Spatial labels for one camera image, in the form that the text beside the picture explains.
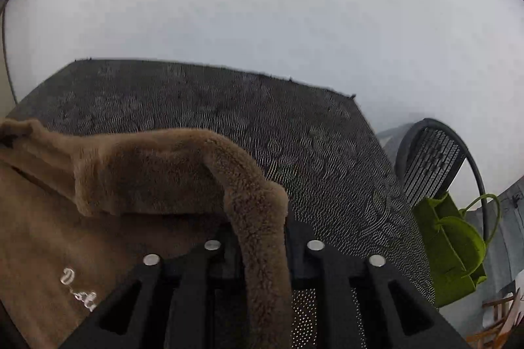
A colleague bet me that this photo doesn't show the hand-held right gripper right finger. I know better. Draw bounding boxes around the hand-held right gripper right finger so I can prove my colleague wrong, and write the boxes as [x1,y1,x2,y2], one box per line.
[287,222,471,349]

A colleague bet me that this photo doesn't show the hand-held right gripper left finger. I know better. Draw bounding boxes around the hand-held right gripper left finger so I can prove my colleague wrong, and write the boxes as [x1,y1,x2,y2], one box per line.
[59,226,250,349]

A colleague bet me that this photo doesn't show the brown fleece garment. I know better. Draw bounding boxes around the brown fleece garment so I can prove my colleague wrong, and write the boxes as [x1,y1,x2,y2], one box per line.
[0,119,292,349]

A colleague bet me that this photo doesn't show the green felt bag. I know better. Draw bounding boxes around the green felt bag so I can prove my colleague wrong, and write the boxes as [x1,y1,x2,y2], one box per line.
[413,191,502,309]

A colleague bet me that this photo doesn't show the black mesh chair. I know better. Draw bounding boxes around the black mesh chair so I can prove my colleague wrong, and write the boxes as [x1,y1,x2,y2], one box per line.
[394,119,492,247]

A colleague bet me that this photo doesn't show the black dotted blanket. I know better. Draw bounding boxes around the black dotted blanket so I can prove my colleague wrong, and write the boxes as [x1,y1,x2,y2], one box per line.
[7,59,437,349]

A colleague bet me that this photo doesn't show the wooden folding chair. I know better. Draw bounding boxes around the wooden folding chair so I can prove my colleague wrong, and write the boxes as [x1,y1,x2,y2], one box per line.
[467,287,524,349]

